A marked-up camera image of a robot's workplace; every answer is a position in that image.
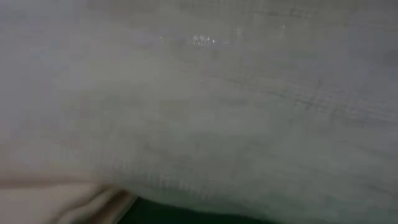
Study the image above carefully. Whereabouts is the white button shirt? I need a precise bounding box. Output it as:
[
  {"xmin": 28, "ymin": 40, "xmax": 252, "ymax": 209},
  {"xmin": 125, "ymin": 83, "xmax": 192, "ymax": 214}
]
[{"xmin": 0, "ymin": 0, "xmax": 398, "ymax": 224}]

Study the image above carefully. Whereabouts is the cream folded cloth pile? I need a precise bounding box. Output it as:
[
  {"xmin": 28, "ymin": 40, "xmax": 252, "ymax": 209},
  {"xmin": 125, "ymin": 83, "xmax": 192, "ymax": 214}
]
[{"xmin": 0, "ymin": 177, "xmax": 139, "ymax": 224}]

